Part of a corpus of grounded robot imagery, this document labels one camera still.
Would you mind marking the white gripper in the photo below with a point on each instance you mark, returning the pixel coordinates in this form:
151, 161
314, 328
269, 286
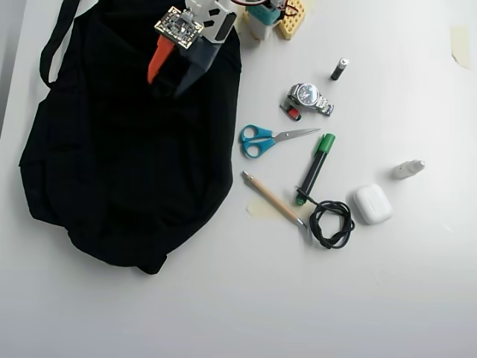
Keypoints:
197, 63

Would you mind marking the white teal robot base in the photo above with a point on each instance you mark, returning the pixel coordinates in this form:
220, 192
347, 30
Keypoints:
261, 22

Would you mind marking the black fabric bag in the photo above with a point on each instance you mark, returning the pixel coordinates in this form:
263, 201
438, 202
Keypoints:
112, 168

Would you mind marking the yellow perforated block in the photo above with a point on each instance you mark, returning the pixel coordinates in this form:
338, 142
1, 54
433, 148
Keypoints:
292, 22

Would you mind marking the red black USB stick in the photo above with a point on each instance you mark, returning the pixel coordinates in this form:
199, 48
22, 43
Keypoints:
293, 112

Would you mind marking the silver steel wristwatch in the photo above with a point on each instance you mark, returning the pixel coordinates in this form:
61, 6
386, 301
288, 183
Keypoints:
306, 94

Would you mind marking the black AA battery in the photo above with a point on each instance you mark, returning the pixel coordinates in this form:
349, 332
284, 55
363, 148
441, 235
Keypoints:
338, 71

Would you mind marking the wooden ballpoint pen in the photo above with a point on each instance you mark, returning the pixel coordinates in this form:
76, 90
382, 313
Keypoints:
274, 199

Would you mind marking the wide beige masking tape piece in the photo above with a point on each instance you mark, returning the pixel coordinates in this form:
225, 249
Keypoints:
261, 209

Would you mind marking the black marker green cap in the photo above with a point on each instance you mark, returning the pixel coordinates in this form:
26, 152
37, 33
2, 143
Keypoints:
316, 164

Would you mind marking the white earbuds case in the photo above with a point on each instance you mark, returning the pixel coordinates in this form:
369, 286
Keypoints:
369, 204

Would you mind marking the small white dropper bottle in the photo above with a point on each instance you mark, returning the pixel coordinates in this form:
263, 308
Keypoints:
406, 169

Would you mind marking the narrow beige masking tape strip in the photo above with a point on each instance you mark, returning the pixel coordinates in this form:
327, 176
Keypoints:
460, 44

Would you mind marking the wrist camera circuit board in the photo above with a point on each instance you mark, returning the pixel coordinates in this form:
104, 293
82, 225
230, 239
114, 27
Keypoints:
179, 28

